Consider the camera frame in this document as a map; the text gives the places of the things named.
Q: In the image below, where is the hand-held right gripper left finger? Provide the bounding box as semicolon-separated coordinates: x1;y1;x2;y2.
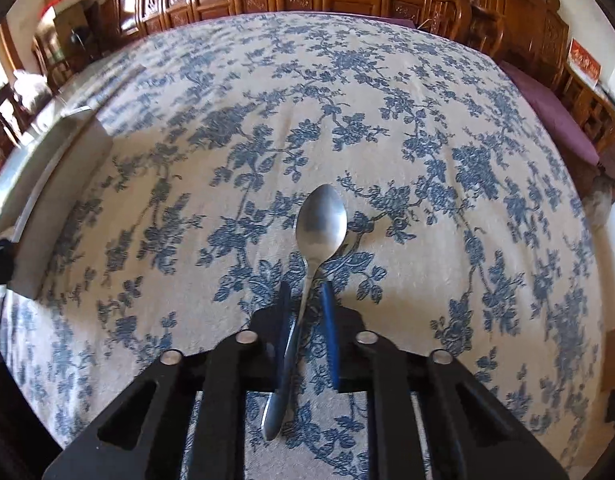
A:
42;280;295;480

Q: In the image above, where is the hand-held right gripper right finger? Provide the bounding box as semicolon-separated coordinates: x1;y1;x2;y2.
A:
320;280;571;480

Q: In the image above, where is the grey metal tray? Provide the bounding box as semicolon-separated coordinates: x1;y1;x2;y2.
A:
0;105;114;302

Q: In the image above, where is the metal spoon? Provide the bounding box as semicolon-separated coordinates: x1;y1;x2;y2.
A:
261;183;349;442

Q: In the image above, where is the wooden armchair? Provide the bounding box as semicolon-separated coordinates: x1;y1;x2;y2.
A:
0;82;36;187

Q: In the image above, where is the white cloth bundle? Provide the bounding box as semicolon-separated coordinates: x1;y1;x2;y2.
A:
12;69;54;112

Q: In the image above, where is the blue floral tablecloth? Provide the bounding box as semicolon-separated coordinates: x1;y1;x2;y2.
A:
0;10;606;480

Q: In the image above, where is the grey fluffy object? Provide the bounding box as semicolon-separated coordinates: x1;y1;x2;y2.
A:
587;170;615;234

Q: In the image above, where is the short purple seat cushion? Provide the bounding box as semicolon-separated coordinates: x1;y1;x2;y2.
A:
497;60;601;167

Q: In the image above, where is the wooden chair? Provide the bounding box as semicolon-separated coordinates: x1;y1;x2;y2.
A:
424;0;504;59

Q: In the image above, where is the wooden side table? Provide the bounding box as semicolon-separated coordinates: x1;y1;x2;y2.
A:
557;67;615;157

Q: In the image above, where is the red desk calendar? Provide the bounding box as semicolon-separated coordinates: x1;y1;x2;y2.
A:
567;38;603;81

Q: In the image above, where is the short carved wooden sofa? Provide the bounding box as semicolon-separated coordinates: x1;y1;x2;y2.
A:
452;0;571;92

